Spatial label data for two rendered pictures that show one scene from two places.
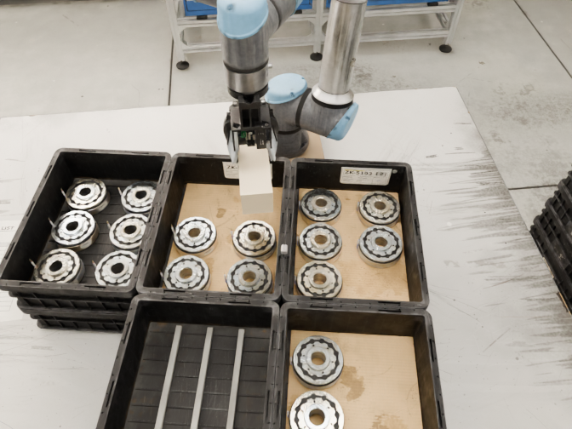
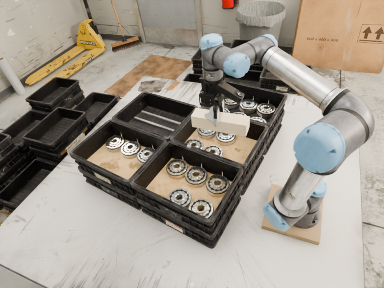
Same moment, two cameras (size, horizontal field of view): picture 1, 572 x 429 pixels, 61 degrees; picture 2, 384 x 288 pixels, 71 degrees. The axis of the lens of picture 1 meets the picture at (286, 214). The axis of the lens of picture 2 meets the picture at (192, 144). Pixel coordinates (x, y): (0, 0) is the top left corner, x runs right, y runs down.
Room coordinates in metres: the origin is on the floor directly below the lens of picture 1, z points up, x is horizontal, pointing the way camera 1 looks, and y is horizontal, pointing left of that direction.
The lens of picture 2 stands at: (1.08, -0.75, 1.81)
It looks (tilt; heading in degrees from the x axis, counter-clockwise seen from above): 44 degrees down; 123
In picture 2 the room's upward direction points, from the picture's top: 8 degrees counter-clockwise
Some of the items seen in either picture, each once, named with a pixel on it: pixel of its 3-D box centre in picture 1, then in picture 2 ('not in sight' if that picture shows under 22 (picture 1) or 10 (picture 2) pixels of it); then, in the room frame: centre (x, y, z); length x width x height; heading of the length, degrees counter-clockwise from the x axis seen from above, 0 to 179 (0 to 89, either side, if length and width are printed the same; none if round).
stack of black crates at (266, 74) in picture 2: not in sight; (283, 93); (0.71, 1.42, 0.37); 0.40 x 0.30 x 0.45; 6
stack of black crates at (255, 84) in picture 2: not in sight; (239, 92); (0.31, 1.38, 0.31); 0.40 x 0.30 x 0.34; 6
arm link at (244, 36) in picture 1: (244, 27); (212, 52); (0.68, 0.06, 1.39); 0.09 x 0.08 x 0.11; 153
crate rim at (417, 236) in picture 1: (352, 227); (187, 177); (0.64, -0.15, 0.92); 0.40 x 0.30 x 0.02; 177
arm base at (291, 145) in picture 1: (284, 130); (303, 206); (1.11, 0.00, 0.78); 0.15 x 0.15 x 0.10
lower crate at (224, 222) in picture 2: not in sight; (190, 198); (0.64, -0.15, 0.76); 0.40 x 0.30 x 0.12; 177
